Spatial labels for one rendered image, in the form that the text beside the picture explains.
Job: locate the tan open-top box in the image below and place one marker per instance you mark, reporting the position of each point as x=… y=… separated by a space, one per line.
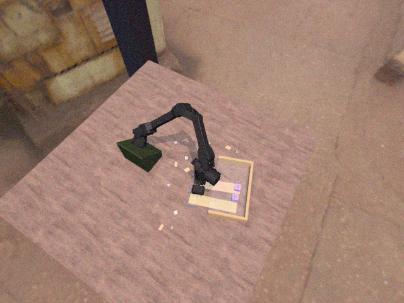
x=231 y=194

